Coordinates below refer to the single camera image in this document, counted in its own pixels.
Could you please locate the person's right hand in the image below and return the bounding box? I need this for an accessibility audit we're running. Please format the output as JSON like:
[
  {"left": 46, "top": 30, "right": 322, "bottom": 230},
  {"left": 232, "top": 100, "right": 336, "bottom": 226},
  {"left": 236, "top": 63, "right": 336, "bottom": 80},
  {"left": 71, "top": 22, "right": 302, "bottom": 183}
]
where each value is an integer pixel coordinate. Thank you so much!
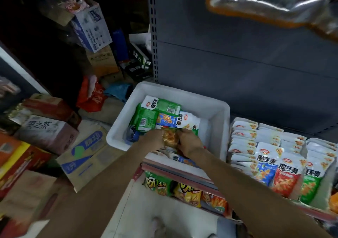
[{"left": 177, "top": 128, "right": 207, "bottom": 159}]

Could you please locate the orange display box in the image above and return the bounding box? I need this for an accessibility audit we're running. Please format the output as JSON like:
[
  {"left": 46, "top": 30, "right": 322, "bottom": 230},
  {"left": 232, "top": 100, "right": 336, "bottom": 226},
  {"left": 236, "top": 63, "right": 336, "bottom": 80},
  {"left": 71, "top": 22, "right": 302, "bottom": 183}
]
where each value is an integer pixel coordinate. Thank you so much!
[{"left": 327, "top": 190, "right": 338, "bottom": 215}]

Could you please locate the white blue carton box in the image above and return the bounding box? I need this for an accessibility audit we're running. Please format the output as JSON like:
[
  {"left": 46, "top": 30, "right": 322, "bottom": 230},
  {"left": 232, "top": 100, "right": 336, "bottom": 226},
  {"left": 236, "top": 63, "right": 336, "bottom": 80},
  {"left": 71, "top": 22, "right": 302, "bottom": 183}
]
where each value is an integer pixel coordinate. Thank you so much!
[{"left": 48, "top": 0, "right": 113, "bottom": 53}]

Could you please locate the green display box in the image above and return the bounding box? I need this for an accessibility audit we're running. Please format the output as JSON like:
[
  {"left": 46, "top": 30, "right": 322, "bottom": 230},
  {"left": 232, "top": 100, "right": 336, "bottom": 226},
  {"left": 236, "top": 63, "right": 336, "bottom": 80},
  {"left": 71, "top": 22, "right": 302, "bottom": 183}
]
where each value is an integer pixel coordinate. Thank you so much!
[{"left": 299, "top": 137, "right": 338, "bottom": 205}]

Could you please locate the person's left hand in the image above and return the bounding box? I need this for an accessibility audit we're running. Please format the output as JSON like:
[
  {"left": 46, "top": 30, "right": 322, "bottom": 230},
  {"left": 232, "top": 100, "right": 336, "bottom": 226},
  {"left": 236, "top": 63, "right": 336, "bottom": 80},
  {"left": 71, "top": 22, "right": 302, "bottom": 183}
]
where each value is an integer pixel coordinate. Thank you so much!
[{"left": 138, "top": 128, "right": 165, "bottom": 154}]

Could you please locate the orange trimmed toy snack bag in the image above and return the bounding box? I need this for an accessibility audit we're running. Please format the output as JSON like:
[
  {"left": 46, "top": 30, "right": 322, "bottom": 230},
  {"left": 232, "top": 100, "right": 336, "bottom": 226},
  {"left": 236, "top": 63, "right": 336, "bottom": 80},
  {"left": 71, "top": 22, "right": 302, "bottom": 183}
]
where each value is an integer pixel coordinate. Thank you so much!
[{"left": 206, "top": 0, "right": 338, "bottom": 40}]

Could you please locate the red yellow carton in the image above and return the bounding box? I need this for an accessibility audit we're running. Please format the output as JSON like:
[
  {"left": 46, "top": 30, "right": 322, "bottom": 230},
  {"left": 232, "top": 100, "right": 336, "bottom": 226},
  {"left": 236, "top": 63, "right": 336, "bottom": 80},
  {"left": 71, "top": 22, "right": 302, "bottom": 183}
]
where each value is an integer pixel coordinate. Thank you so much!
[{"left": 0, "top": 133, "right": 52, "bottom": 199}]

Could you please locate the row of orange chip bags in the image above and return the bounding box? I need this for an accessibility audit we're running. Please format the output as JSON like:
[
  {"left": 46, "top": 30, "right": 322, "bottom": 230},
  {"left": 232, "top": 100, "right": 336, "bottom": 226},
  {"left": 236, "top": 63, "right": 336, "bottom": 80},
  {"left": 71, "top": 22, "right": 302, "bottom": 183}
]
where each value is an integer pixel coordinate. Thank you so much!
[{"left": 144, "top": 171, "right": 230, "bottom": 217}]

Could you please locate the person's left shoe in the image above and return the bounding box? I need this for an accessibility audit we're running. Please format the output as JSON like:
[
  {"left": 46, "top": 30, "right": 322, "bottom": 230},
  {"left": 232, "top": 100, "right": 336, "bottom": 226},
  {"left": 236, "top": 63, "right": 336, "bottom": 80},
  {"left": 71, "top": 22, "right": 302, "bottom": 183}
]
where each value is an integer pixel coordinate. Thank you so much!
[{"left": 150, "top": 219, "right": 167, "bottom": 238}]

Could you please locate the pile of snack packets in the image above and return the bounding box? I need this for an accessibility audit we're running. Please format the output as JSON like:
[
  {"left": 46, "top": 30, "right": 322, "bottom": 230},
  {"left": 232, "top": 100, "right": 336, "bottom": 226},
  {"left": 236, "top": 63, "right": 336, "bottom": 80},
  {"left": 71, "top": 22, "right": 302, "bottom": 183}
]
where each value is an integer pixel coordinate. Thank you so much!
[{"left": 126, "top": 95, "right": 201, "bottom": 164}]

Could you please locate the person's right forearm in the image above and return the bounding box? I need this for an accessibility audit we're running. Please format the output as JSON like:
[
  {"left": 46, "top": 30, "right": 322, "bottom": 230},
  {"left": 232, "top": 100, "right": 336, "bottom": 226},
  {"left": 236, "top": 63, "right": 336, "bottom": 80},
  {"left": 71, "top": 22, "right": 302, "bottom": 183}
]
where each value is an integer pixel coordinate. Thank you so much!
[{"left": 193, "top": 151, "right": 331, "bottom": 238}]

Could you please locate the pale printed carton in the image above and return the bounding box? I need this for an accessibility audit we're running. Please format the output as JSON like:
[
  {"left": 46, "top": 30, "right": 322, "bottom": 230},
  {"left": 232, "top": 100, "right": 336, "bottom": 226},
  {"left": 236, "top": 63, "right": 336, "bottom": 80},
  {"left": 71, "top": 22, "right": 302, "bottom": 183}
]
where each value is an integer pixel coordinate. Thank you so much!
[{"left": 14, "top": 115, "right": 79, "bottom": 155}]

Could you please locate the person's left forearm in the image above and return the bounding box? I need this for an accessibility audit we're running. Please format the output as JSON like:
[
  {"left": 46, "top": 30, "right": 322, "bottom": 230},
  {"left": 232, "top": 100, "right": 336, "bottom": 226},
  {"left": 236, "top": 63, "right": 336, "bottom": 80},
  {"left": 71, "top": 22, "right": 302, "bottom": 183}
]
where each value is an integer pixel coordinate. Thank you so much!
[{"left": 37, "top": 145, "right": 154, "bottom": 238}]

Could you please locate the red display box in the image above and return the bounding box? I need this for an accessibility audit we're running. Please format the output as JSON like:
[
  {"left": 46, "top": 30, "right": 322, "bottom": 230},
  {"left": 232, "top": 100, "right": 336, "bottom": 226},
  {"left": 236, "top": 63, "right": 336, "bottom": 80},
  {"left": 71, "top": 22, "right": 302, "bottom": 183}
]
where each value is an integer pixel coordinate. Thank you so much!
[{"left": 269, "top": 132, "right": 308, "bottom": 199}]

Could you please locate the blue print cardboard carton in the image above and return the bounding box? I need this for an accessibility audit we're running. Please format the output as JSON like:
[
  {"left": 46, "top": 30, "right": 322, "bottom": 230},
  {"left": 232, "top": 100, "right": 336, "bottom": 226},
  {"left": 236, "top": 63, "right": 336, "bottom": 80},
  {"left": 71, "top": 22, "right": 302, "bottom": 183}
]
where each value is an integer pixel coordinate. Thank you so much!
[{"left": 55, "top": 120, "right": 125, "bottom": 193}]

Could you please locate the white plastic bin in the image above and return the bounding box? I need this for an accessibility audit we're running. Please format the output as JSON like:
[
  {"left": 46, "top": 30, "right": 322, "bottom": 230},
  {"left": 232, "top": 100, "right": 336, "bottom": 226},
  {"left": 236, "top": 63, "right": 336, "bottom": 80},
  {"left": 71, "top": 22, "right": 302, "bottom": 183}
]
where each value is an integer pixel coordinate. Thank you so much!
[{"left": 107, "top": 81, "right": 231, "bottom": 164}]

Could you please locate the gold display box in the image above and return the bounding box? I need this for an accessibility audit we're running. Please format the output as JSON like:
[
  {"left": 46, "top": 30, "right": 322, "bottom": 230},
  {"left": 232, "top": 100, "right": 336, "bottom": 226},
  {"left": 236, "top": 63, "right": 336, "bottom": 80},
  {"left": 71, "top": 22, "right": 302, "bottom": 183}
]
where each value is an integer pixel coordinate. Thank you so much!
[{"left": 227, "top": 117, "right": 259, "bottom": 175}]

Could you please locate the blue plastic bag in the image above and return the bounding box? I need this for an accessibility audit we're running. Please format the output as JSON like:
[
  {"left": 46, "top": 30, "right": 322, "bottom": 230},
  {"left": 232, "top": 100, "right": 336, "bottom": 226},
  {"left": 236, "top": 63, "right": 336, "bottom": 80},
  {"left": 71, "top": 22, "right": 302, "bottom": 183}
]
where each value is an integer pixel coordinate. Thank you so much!
[{"left": 105, "top": 83, "right": 132, "bottom": 102}]

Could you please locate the plain brown cardboard carton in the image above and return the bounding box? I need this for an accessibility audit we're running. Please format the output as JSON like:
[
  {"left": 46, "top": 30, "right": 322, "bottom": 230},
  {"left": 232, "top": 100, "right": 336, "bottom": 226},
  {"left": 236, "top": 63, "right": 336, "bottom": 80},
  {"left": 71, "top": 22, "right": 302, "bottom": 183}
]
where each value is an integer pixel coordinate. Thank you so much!
[{"left": 86, "top": 45, "right": 119, "bottom": 77}]

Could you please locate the red plastic bag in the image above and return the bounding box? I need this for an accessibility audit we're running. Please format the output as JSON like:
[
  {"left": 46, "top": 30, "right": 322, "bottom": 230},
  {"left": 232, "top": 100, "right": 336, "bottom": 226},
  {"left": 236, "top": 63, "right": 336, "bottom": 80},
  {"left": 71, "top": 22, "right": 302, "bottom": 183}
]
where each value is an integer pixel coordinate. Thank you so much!
[{"left": 76, "top": 75, "right": 107, "bottom": 112}]

